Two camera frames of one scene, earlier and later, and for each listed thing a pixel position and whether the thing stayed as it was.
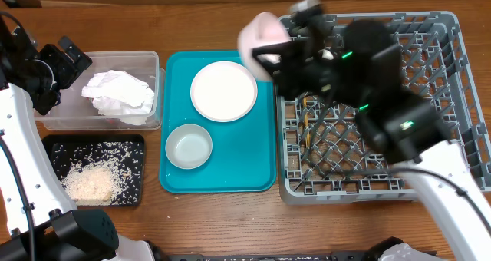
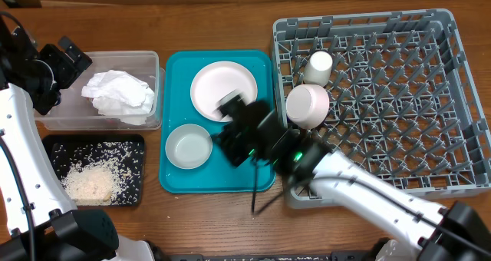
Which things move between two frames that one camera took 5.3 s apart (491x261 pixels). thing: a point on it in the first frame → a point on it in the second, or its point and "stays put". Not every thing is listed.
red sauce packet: (110, 120) stays put
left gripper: (44, 104) stays put
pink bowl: (263, 29) → (307, 106)
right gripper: (292, 66) → (227, 140)
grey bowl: (189, 147) stays put
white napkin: (116, 93) stays put
